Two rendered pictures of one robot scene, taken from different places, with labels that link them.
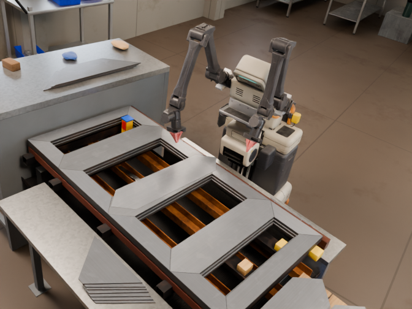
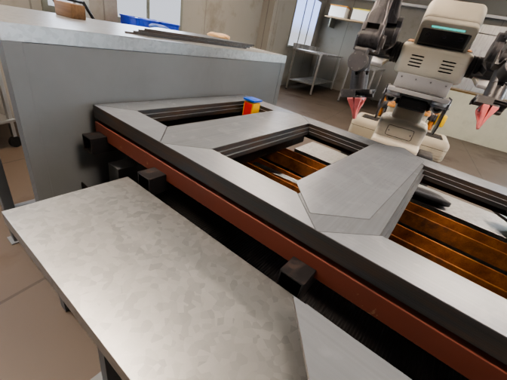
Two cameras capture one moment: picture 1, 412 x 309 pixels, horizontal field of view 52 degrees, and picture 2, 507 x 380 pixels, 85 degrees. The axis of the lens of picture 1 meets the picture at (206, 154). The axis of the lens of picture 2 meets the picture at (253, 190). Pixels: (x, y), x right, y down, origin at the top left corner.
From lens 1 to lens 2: 169 cm
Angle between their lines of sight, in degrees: 8
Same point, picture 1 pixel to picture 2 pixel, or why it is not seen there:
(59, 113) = (152, 75)
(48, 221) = (143, 258)
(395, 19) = not seen: hidden behind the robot
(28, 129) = (96, 87)
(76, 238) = (234, 306)
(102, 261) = not seen: outside the picture
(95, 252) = (327, 359)
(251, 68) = (454, 11)
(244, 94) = (424, 63)
